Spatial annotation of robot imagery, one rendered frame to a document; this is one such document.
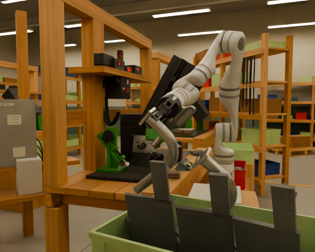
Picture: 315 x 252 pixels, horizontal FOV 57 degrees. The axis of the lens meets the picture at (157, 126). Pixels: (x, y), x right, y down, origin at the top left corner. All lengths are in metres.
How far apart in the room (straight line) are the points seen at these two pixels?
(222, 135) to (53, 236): 1.04
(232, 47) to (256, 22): 9.94
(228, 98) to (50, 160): 0.95
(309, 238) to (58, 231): 1.20
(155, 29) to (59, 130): 10.56
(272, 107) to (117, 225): 3.88
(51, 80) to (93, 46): 0.46
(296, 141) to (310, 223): 7.83
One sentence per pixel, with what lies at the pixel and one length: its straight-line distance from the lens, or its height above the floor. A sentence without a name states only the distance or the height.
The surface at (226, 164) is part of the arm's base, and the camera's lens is 1.42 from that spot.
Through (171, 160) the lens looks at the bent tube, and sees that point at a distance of 0.84.
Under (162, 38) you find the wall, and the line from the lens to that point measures 11.79.
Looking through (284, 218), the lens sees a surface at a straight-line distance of 0.71.
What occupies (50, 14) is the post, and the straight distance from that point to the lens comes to 1.65.
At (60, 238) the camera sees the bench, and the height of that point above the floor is 0.60.
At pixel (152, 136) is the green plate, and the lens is 1.99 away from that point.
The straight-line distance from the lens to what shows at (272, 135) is 4.64.
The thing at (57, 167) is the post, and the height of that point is 0.98.
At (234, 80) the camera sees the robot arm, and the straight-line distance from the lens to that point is 1.29.
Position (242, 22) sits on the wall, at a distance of 11.23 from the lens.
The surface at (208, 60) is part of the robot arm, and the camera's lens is 1.17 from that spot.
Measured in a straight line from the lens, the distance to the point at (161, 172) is 0.79.
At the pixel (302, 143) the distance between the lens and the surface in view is 9.01.
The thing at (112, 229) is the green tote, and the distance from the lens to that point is 0.94.
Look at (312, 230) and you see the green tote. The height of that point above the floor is 0.92.
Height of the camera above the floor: 1.31
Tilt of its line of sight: 4 degrees down
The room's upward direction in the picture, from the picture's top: straight up
